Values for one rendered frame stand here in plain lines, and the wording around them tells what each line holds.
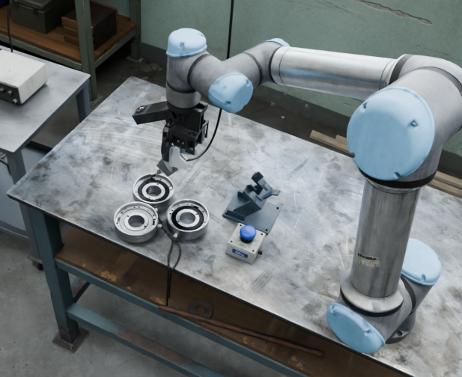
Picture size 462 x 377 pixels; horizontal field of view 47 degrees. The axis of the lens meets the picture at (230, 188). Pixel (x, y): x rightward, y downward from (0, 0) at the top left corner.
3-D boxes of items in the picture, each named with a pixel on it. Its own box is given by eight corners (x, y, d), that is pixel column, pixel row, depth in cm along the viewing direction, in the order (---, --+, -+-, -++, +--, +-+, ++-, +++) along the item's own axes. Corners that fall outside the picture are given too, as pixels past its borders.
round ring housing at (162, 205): (131, 185, 139) (131, 174, 136) (171, 182, 142) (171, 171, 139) (134, 215, 132) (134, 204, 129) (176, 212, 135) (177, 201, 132)
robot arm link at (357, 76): (505, 46, 79) (264, 25, 112) (472, 71, 73) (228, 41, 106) (497, 117, 85) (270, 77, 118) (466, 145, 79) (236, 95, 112)
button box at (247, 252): (225, 253, 128) (228, 241, 124) (236, 233, 132) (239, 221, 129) (256, 267, 126) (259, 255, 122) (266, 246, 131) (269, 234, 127)
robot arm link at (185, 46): (188, 52, 98) (158, 32, 102) (185, 99, 106) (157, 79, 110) (218, 40, 102) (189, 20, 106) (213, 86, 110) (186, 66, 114)
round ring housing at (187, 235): (180, 203, 137) (180, 192, 134) (215, 220, 134) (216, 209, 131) (157, 230, 130) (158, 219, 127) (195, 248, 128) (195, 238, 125)
